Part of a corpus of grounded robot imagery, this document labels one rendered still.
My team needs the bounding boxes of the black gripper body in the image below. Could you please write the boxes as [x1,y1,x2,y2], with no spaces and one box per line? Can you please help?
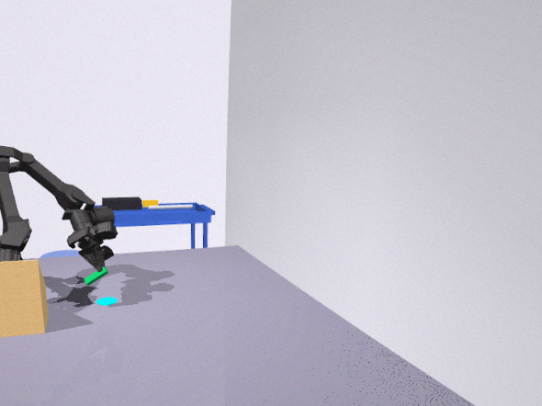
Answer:
[66,221,114,261]

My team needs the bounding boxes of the green rectangular post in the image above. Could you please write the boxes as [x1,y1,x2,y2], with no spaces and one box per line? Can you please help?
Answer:
[84,267,108,286]

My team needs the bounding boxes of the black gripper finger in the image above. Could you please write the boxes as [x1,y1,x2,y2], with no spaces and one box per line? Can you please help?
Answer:
[79,242,102,272]
[98,248,108,267]

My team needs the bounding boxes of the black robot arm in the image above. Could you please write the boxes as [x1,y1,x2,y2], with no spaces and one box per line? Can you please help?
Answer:
[0,145,118,262]

